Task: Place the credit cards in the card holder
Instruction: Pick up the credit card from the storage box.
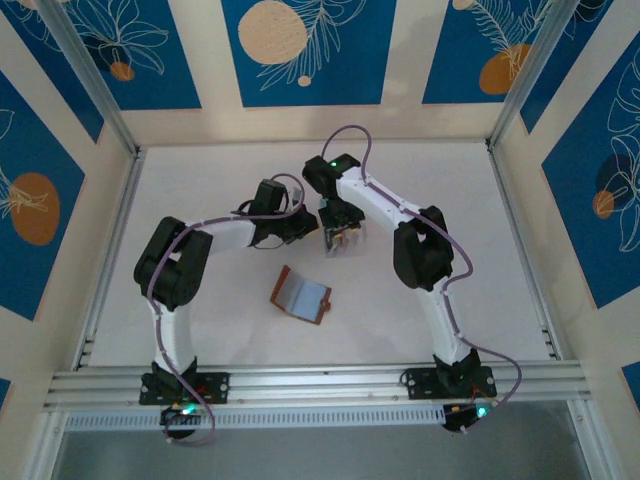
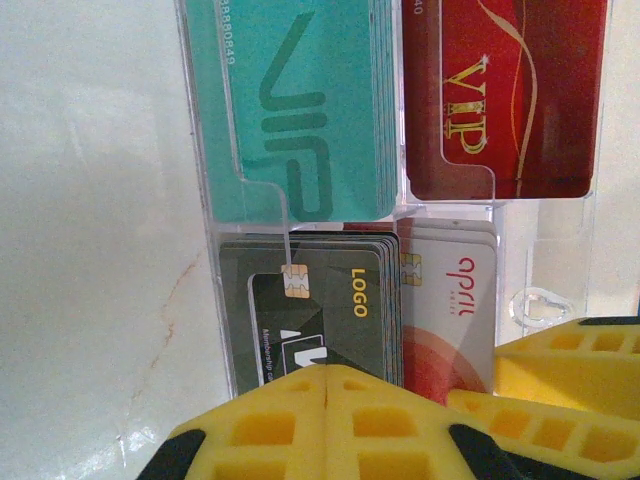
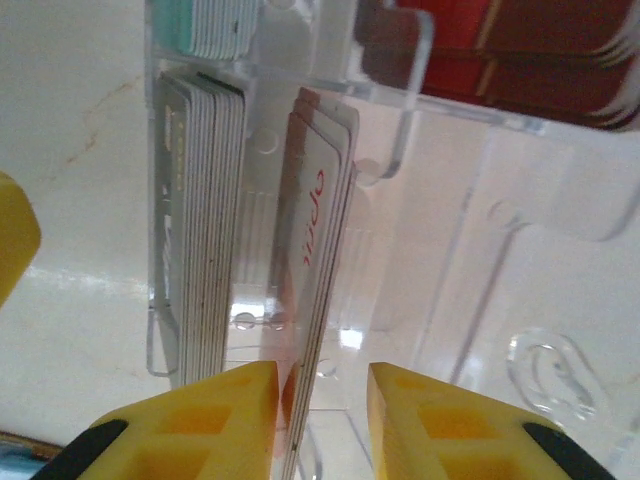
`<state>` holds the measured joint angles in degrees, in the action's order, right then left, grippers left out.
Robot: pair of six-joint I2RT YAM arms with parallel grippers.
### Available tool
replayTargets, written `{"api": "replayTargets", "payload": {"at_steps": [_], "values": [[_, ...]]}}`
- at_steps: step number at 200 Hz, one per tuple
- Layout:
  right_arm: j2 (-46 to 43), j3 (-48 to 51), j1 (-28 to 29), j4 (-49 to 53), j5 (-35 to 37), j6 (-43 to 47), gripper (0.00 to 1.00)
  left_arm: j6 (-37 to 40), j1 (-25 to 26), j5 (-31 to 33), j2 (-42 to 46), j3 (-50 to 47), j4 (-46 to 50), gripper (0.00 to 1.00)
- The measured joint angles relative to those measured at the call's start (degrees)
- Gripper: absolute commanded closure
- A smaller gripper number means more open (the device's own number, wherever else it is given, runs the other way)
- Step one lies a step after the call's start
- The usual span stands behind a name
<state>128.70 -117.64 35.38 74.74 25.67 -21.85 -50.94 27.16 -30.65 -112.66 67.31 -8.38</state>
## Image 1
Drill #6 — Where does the clear acrylic card stand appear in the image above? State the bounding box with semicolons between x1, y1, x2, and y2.
321;224;370;260

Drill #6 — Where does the brown leather card holder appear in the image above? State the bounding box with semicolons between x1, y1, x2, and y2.
269;264;334;326

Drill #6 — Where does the right controller board green light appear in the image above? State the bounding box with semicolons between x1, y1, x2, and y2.
442;402;494;435

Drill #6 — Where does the controller board green light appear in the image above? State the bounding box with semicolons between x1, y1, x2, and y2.
159;402;204;434
442;402;494;435

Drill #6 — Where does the left controller board green light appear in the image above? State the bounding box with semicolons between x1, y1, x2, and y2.
159;402;204;434

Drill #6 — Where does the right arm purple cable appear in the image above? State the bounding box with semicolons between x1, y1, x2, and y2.
319;124;525;435

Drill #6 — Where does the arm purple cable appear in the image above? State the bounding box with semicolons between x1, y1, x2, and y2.
149;172;304;448
319;124;525;435

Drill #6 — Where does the aluminium side rail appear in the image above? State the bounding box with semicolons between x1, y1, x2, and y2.
72;144;146;371
484;142;564;361

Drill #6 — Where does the aluminium cross rail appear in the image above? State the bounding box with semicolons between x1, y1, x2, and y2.
42;360;594;414

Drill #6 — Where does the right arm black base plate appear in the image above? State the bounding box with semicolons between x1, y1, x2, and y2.
403;366;499;401

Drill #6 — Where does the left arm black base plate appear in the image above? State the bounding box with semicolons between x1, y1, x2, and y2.
138;370;232;405

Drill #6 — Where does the white slotted cable duct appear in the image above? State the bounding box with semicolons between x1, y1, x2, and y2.
63;405;447;432

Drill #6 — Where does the aluminium frame post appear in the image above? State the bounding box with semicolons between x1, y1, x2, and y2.
37;0;142;156
487;0;585;151

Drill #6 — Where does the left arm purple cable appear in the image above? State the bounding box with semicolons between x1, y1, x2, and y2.
149;172;304;448

